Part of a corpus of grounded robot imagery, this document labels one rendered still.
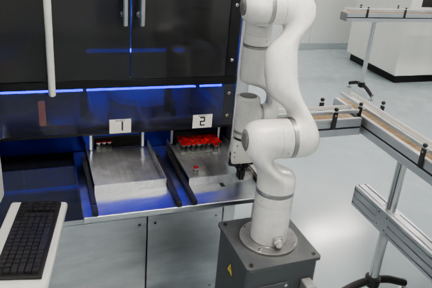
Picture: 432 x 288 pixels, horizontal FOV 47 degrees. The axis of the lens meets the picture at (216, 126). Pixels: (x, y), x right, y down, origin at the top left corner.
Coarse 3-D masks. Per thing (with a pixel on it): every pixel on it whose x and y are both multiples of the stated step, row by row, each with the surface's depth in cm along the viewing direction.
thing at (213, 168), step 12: (168, 144) 211; (228, 144) 217; (180, 156) 208; (192, 156) 209; (204, 156) 210; (216, 156) 211; (192, 168) 199; (204, 168) 200; (216, 168) 201; (228, 168) 202; (192, 180) 186; (204, 180) 188; (216, 180) 190; (228, 180) 192; (240, 180) 194
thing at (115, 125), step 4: (112, 120) 196; (116, 120) 196; (120, 120) 197; (124, 120) 197; (128, 120) 198; (112, 124) 196; (116, 124) 197; (120, 124) 198; (124, 124) 198; (128, 124) 199; (112, 128) 197; (116, 128) 198; (120, 128) 198; (124, 128) 199; (128, 128) 199; (112, 132) 198; (116, 132) 198; (120, 132) 199; (124, 132) 200
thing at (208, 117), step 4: (196, 116) 207; (200, 116) 208; (204, 116) 208; (208, 116) 209; (196, 120) 208; (200, 120) 208; (208, 120) 210; (192, 124) 208; (196, 124) 209; (204, 124) 210; (208, 124) 210; (192, 128) 209
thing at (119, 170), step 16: (96, 160) 199; (112, 160) 200; (128, 160) 202; (144, 160) 203; (96, 176) 188; (112, 176) 189; (128, 176) 190; (144, 176) 191; (160, 176) 192; (96, 192) 177
